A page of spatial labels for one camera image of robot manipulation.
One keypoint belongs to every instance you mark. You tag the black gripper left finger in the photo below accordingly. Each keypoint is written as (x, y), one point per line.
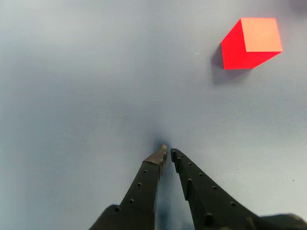
(141, 191)

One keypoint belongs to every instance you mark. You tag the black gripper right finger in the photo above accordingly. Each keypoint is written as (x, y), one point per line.
(206, 201)

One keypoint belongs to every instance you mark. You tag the red cube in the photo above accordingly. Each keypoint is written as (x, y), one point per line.
(239, 52)

